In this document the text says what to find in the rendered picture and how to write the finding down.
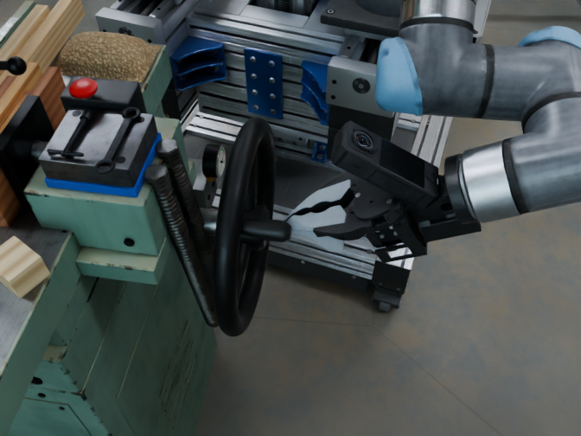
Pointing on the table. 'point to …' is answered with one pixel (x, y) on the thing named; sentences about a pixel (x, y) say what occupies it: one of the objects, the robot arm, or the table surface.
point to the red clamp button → (83, 88)
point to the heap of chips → (107, 56)
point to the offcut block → (21, 267)
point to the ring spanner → (117, 141)
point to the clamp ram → (24, 144)
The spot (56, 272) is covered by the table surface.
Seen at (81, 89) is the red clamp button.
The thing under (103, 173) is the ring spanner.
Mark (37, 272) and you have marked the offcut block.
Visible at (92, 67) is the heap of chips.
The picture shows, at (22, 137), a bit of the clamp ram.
